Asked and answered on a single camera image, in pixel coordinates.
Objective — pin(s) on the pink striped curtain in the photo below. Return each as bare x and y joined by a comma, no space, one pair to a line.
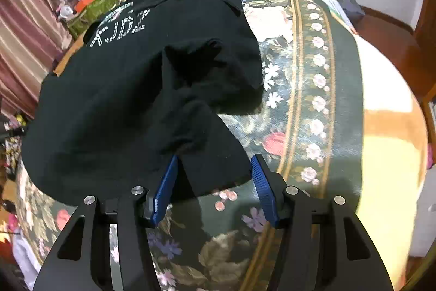
20,32

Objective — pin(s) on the green storage bag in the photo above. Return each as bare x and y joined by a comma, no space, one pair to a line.
92,9

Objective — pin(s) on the wooden folding table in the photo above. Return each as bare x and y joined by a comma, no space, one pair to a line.
66,57

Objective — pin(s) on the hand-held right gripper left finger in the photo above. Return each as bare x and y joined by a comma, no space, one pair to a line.
166,187

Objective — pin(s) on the black t-shirt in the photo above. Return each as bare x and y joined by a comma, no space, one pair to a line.
119,90

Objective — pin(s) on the floral blanket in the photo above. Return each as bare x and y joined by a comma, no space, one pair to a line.
272,38

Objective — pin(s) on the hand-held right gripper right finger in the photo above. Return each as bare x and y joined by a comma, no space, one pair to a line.
265,190

